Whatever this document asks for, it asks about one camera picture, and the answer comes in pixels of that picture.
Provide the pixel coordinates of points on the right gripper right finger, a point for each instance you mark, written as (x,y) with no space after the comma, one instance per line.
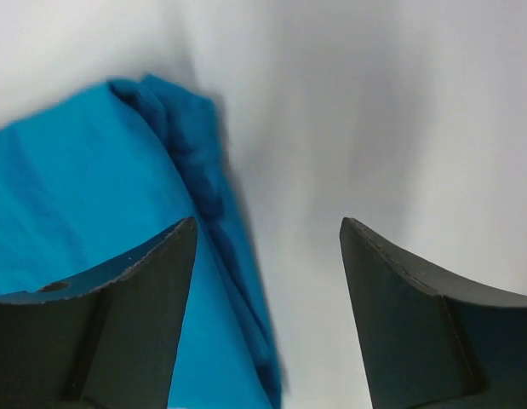
(430,338)

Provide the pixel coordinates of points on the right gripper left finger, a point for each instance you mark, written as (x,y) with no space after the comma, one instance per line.
(104,338)

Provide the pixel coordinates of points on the blue polo shirt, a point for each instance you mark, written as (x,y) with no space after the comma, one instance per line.
(110,168)

